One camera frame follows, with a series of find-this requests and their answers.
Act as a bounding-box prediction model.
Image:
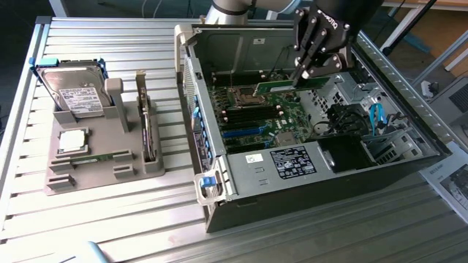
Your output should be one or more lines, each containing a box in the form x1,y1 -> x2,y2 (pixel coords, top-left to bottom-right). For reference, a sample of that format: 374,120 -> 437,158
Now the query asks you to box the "black RAM slot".
227,112 -> 282,120
229,116 -> 283,124
227,108 -> 281,116
226,105 -> 279,112

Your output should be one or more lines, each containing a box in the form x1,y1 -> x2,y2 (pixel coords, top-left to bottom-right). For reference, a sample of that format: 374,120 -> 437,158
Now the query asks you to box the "blue expansion slot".
222,126 -> 273,139

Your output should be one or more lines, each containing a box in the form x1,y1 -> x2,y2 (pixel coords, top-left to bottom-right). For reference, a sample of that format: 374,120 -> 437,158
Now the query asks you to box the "silver hard disk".
39,65 -> 111,119

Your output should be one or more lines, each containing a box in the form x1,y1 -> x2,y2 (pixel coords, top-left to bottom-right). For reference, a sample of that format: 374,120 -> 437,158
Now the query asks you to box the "CPU socket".
227,86 -> 262,107

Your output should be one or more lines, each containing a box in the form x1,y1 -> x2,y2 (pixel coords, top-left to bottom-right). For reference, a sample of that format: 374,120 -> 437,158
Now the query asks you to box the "silver CPU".
57,130 -> 89,154

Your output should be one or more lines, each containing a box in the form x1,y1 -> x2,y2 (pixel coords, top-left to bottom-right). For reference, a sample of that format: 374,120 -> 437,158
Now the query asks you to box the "white power strip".
419,80 -> 439,98

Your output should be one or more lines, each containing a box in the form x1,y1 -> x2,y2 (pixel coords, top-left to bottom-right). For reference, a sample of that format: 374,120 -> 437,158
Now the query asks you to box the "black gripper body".
315,0 -> 383,53

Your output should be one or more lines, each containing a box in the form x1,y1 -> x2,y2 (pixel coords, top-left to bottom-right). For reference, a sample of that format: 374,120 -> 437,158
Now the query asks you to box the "graphics card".
133,70 -> 157,163

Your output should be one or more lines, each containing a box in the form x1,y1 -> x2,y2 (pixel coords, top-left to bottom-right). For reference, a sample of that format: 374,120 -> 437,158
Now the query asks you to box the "white metal desk frame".
379,0 -> 468,72

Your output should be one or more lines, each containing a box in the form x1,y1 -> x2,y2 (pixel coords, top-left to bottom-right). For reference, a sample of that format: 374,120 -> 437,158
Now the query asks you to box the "silver disk bay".
359,127 -> 439,165

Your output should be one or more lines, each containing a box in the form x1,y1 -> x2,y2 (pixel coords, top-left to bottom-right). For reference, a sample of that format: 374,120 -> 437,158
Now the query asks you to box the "black PC case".
174,23 -> 454,233

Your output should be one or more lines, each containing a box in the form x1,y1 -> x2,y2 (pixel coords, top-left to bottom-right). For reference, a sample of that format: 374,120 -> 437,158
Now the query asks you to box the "printed paper sheet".
418,141 -> 468,220

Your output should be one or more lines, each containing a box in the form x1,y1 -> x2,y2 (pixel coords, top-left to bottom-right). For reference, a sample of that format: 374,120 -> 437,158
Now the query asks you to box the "silver power supply unit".
218,141 -> 331,202

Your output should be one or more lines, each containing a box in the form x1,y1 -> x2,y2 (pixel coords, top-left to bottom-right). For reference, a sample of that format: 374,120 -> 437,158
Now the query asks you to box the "grey box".
426,76 -> 468,154

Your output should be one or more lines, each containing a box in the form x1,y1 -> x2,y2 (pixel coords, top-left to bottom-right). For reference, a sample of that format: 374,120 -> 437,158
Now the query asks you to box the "light blue object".
50,241 -> 111,263

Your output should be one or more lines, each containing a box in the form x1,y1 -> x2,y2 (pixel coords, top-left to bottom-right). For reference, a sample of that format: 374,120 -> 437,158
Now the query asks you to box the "green RAM stick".
70,154 -> 117,166
254,76 -> 331,96

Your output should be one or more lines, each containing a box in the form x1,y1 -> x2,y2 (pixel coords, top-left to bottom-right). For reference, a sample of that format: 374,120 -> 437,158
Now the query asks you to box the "blue disk caddy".
27,56 -> 107,83

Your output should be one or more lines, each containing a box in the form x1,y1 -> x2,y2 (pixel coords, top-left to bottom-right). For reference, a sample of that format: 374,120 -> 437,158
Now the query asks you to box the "black fan shroud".
315,134 -> 379,174

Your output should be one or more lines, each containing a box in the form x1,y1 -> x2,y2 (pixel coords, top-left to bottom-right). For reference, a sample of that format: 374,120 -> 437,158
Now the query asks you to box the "blue wire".
367,103 -> 389,138

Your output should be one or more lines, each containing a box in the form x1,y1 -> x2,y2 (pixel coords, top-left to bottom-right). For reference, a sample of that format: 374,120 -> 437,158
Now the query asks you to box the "black expansion slot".
225,141 -> 275,155

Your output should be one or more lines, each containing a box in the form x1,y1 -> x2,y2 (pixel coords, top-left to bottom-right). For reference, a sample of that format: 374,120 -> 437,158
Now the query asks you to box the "black wire bundle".
311,104 -> 370,138

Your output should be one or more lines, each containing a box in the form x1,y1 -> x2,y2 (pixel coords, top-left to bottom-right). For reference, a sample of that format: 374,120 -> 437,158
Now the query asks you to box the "green motherboard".
207,70 -> 315,155

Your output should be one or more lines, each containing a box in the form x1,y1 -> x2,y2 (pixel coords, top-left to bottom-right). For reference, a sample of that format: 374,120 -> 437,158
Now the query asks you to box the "grey parts rack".
42,78 -> 167,197

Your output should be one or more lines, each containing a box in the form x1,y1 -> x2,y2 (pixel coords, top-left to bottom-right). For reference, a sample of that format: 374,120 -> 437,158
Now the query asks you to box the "black tripod pole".
379,0 -> 439,55

